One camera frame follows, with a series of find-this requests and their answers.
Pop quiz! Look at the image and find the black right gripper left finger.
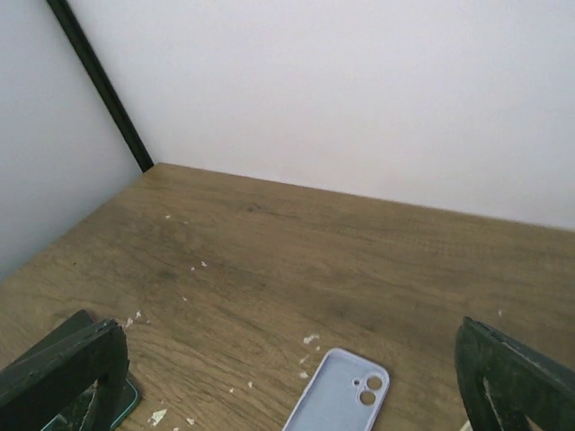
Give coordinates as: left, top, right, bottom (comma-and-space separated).
1, 310, 129, 430

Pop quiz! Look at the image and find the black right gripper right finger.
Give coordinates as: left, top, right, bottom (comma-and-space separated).
455, 317, 574, 430

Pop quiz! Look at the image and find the light blue phone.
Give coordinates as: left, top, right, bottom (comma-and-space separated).
42, 374, 141, 431

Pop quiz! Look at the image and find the lilac phone case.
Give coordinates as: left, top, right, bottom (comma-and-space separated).
283, 348, 390, 431

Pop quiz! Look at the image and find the black left frame post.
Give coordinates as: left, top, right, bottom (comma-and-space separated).
46, 0, 155, 172

